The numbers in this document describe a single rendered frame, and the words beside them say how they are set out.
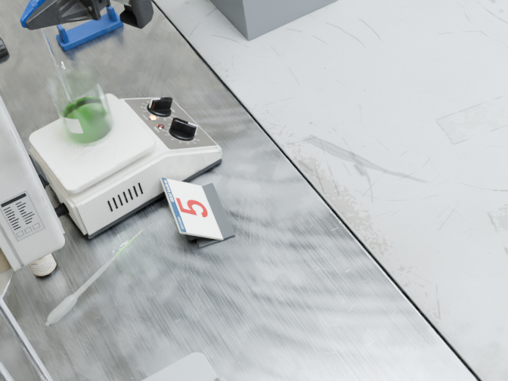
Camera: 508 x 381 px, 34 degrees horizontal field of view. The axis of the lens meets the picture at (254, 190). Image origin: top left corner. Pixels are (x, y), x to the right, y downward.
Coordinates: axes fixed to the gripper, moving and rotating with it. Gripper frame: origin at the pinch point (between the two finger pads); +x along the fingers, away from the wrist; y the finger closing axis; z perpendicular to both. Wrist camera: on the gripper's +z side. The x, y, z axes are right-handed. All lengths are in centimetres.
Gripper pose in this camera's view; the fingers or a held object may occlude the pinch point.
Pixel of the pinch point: (47, 6)
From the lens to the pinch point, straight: 94.1
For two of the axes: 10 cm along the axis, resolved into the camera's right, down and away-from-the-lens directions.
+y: 8.2, 3.6, -4.4
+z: -1.2, -6.5, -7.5
